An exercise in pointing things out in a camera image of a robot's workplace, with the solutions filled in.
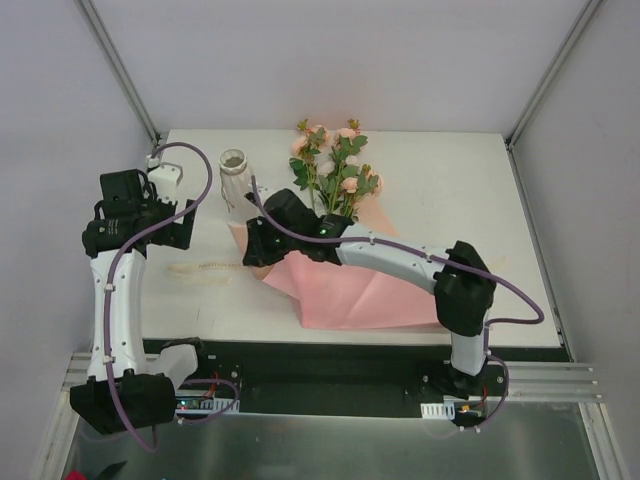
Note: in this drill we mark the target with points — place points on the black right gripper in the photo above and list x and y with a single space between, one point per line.
258 245

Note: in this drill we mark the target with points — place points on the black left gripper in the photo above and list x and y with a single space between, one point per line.
176 223

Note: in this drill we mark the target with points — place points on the cream printed ribbon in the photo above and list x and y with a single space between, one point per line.
207 273

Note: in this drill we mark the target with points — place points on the pink wrapping paper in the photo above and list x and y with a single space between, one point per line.
330 297

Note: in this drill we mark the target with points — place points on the peach wrapping paper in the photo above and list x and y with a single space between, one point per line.
240 236

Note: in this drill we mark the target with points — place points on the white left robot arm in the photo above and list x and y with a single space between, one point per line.
123 387

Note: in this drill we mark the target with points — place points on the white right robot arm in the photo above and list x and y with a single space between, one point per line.
456 277

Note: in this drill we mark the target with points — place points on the white ribbed ceramic vase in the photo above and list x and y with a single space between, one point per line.
235 174

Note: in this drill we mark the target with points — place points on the peach artificial flower bunch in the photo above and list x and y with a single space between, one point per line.
326 164

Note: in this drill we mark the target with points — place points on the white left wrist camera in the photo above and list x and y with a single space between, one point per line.
166 178

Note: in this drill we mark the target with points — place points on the left white cable duct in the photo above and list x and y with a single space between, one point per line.
200 406

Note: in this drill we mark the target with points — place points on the white cable duct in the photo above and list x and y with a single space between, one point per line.
200 406
438 411

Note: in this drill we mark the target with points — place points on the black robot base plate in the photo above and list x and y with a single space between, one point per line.
378 381

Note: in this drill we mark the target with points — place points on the left aluminium frame post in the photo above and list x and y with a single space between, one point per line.
113 59

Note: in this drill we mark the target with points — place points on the aluminium frame post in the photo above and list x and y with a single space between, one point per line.
577 31
113 59

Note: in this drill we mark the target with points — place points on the right white cable duct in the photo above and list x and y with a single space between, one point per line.
438 411

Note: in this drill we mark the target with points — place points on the aluminium front rail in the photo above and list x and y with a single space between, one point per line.
551 382

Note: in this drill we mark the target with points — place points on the right aluminium frame post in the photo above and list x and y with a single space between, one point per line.
577 31

